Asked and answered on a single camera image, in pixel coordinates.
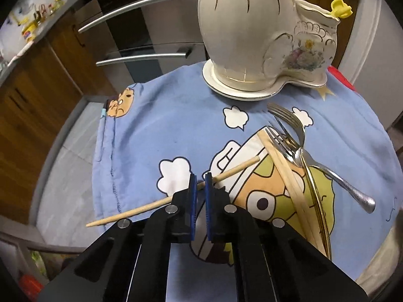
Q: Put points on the wooden base cabinets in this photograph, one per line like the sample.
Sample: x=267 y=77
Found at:
x=34 y=100

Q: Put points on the blue cartoon printed blanket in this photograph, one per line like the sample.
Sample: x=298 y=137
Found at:
x=176 y=122

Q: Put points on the red plastic item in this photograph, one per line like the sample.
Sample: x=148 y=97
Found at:
x=30 y=284

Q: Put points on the grey speckled kitchen countertop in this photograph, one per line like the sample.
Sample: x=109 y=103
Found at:
x=63 y=14

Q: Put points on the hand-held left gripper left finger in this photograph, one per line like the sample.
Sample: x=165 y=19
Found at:
x=193 y=214

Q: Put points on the silver metal fork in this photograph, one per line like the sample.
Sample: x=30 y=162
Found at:
x=352 y=193

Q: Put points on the cream ceramic saucer tray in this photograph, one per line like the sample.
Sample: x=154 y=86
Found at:
x=239 y=94

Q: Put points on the wooden chopstick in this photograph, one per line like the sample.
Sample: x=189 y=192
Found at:
x=239 y=169
x=294 y=179
x=286 y=179

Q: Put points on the stainless steel built-in oven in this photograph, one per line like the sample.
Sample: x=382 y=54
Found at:
x=151 y=19

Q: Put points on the cream ceramic utensil holder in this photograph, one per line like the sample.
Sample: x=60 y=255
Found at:
x=239 y=22

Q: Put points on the group of condiment bottles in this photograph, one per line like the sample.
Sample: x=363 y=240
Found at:
x=41 y=14

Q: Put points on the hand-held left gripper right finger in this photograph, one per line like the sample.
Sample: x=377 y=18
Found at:
x=208 y=214

